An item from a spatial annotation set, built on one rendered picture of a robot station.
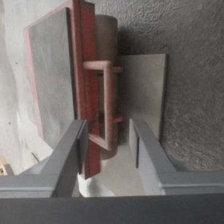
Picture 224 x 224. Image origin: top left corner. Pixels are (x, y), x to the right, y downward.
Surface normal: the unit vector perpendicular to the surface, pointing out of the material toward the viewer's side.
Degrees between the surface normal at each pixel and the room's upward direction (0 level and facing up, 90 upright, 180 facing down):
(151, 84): 0
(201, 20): 0
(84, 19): 90
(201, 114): 0
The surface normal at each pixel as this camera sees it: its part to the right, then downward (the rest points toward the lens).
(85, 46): 0.65, 0.22
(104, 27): 0.46, 0.25
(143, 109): -0.76, 0.20
